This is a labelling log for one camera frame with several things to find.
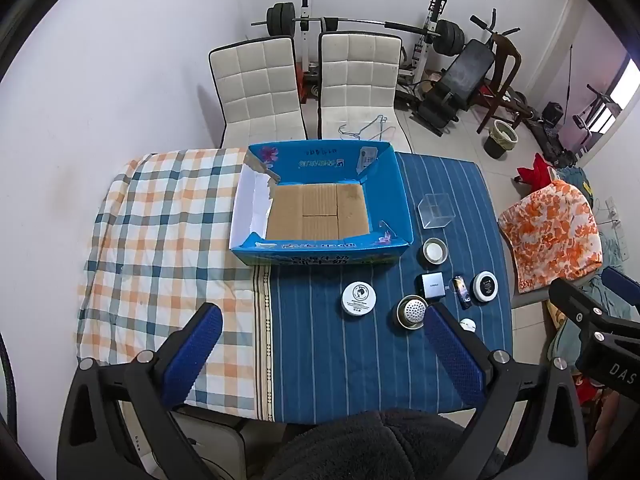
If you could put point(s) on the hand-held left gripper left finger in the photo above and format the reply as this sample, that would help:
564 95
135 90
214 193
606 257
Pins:
192 355

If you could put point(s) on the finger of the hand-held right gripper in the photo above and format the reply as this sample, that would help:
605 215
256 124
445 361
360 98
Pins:
575 302
625 290

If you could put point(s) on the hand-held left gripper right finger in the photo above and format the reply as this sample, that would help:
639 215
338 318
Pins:
455 355

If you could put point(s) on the metal strainer cup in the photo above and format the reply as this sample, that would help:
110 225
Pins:
412 311

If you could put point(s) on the small printed can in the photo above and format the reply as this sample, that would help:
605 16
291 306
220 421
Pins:
461 291

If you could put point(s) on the grey square charger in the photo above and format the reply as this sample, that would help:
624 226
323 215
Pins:
433 286

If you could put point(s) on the black and white round tin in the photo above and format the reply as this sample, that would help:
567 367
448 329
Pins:
485 286

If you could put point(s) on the blue printed cardboard box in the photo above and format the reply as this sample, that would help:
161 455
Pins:
320 210

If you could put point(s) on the small white round object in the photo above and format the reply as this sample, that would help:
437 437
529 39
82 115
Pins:
467 325

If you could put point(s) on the teal cloth bundle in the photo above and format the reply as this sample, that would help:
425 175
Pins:
566 334

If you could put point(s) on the orange floral cloth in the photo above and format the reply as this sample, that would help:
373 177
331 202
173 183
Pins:
550 230

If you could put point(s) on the plaid cloth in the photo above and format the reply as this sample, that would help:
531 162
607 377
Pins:
160 240

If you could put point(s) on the blue striped cloth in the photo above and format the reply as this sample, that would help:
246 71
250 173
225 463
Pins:
325 350

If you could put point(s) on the dark fleece clothing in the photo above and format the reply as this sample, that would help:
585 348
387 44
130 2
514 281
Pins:
360 450

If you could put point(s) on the red cloth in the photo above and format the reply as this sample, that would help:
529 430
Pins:
537 172

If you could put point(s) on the clear acrylic box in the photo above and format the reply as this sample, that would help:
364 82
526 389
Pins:
435 215

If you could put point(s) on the trash bin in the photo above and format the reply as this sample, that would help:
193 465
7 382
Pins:
500 137

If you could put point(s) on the black exercise machine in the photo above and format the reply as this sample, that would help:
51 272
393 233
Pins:
595 110

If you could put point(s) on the small black bag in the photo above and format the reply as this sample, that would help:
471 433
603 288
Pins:
552 112

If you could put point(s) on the window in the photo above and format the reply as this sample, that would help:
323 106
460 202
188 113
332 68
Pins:
627 85

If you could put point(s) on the brown wooden chair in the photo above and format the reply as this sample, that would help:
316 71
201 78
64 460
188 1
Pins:
505 75

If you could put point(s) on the black workout bench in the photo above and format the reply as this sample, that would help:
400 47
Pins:
465 72

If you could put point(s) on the white padded chair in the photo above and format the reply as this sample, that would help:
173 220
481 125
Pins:
255 85
357 80

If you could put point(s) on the white barbell rack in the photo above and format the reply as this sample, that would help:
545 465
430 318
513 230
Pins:
305 35

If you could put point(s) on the black barbell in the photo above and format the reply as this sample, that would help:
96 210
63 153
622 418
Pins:
280 17

